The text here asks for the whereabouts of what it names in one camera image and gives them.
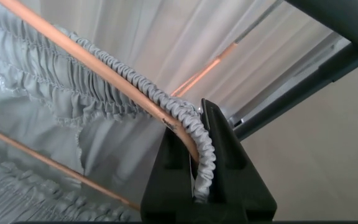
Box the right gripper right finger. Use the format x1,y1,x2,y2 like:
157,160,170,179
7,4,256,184
199,98,278,222

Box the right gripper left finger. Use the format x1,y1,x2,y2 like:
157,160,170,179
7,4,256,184
140,127,199,222

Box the pink clothes hanger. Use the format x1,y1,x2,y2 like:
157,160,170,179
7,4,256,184
170,0,285,98
0,0,201,212

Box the pale grey shorts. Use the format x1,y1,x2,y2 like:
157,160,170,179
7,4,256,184
0,0,217,222

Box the black clothes rack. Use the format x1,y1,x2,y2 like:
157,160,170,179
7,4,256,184
228,0,358,141

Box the white curtain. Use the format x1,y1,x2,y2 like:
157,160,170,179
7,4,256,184
20,0,347,125

